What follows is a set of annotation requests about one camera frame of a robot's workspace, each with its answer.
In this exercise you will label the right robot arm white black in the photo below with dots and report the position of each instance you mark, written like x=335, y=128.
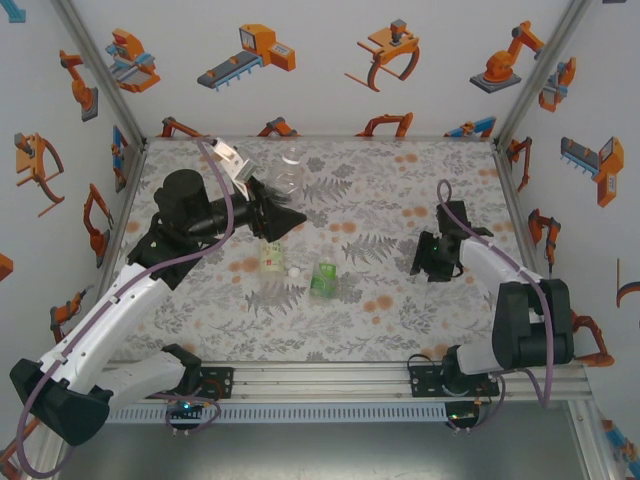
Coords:
x=530, y=320

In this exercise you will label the green label plastic bottle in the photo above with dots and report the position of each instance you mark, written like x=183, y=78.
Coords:
x=322, y=282

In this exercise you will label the aluminium frame post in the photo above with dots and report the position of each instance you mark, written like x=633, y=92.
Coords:
x=104, y=75
x=595, y=440
x=540, y=75

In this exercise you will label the floral patterned tablecloth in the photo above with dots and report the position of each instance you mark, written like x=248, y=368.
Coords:
x=400, y=325

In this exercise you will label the aluminium table side rail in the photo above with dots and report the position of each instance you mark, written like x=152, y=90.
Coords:
x=119, y=225
x=516, y=200

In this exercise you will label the aluminium mounting rail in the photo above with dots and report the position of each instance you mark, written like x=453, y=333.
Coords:
x=320, y=380

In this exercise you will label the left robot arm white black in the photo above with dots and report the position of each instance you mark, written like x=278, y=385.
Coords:
x=125, y=305

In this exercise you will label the clear unlabeled plastic bottle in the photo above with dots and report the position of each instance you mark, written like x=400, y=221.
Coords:
x=287, y=175

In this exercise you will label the yellow label tea bottle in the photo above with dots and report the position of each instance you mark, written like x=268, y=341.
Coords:
x=272, y=260

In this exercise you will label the small controller board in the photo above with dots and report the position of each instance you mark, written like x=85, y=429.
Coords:
x=185, y=409
x=462, y=415

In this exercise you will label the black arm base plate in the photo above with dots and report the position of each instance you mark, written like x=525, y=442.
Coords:
x=422, y=382
x=220, y=382

